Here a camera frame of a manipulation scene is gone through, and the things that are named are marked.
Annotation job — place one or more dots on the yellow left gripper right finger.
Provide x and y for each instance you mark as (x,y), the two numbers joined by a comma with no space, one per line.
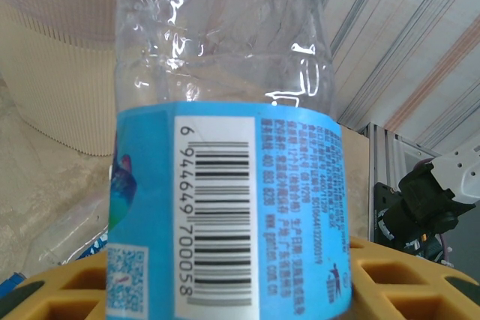
(360,252)

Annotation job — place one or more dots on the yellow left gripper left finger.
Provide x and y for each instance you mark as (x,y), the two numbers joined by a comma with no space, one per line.
(56,275)

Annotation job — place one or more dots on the clear bottle dark blue label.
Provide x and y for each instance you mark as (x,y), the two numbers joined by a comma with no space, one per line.
(95,245)

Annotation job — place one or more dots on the clear bottle blue red label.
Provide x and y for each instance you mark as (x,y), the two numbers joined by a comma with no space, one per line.
(67,222)

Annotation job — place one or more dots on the large clear bottle light-blue label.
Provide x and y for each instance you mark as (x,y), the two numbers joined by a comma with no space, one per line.
(225,185)

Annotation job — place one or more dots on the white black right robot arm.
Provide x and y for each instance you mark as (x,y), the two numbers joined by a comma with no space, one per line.
(461,174)

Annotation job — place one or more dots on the beige plastic waste bin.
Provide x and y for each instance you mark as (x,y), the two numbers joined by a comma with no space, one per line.
(56,102)

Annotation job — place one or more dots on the purple plastic bin liner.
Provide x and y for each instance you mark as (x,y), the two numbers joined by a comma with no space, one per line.
(56,5)

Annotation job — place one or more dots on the translucent striped enclosure panel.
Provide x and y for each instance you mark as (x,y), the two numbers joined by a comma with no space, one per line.
(412,35)

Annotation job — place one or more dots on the wide aluminium mounting rail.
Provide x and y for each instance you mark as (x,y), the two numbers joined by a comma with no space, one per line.
(390,147)

